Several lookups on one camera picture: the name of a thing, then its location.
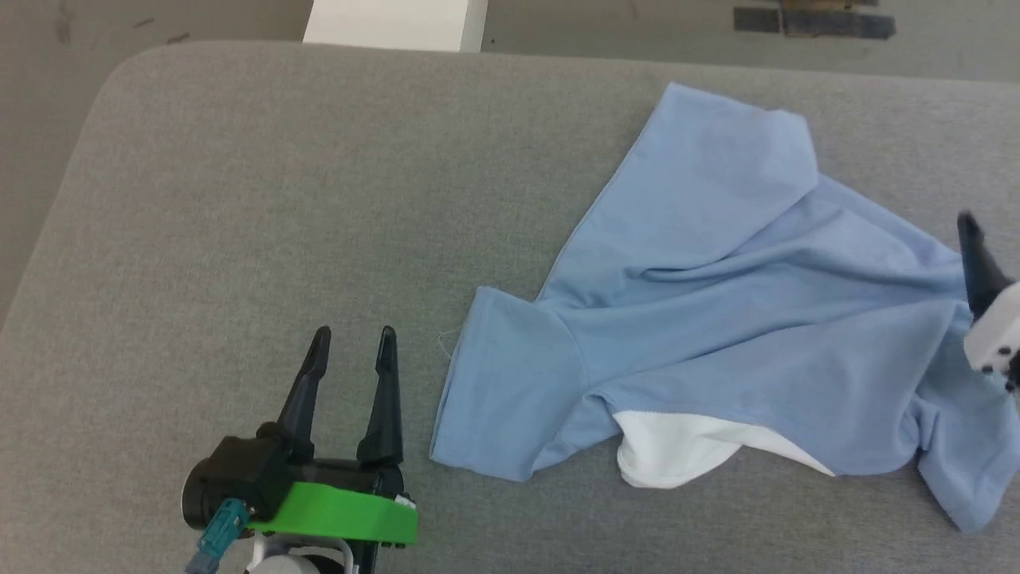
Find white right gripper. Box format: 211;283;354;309
956;211;1020;393

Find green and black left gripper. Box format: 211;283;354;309
251;325;419;574

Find light blue and white T-shirt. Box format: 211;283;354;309
430;81;1020;533

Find grey fabric sofa cushion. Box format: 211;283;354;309
0;40;1020;574

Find large black floor tape patch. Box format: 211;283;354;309
781;6;897;41

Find small black floor tape patch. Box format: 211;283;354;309
733;6;783;34

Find white rectangular box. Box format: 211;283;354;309
303;0;488;53

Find teal cable connector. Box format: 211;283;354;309
187;498;250;574

